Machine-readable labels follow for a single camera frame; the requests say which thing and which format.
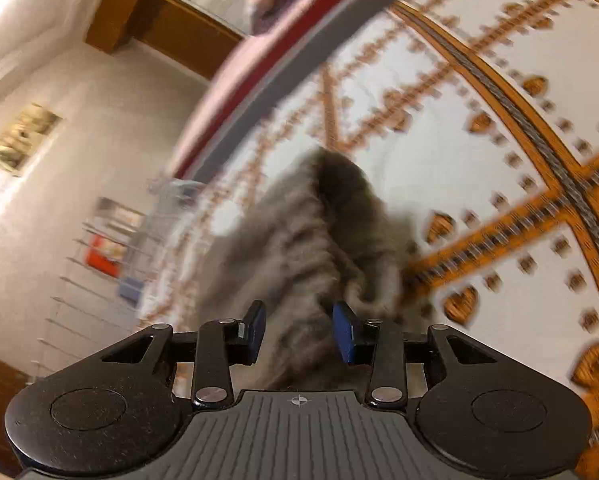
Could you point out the pink bed with grey frame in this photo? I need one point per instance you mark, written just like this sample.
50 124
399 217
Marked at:
259 73

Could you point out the grey-beige pants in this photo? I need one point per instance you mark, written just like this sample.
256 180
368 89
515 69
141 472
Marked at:
318 236

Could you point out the red box on dresser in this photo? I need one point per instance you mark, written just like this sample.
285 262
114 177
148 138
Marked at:
105 256

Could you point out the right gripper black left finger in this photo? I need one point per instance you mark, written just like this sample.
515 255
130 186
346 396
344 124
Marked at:
212 349

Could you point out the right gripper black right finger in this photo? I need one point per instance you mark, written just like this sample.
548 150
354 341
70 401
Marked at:
387 350

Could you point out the framed wall picture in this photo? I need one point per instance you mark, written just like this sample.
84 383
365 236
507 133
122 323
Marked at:
22 139

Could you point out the white orange patterned bedspread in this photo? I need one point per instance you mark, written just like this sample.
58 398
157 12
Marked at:
477 124

